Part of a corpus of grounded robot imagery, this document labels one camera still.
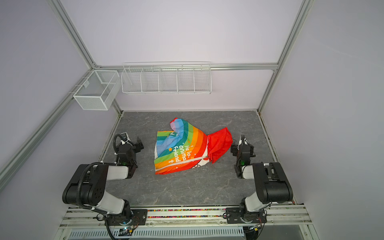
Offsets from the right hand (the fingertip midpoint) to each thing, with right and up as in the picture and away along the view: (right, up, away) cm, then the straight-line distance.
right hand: (243, 144), depth 93 cm
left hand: (-70, +3, -1) cm, 70 cm away
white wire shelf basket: (-51, +45, +12) cm, 69 cm away
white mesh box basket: (-95, +35, +5) cm, 101 cm away
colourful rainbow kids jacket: (-37, -2, +1) cm, 37 cm away
